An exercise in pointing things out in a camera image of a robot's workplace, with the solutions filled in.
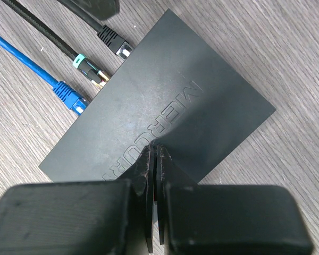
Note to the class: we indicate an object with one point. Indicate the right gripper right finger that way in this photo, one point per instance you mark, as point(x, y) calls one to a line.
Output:
point(225, 219)

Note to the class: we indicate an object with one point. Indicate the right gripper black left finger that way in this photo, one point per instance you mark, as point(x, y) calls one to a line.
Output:
point(91, 217)

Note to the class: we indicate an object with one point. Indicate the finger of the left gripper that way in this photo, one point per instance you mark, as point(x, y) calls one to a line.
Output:
point(101, 9)

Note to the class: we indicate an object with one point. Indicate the black network switch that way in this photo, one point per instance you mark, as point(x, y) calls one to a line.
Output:
point(174, 89)

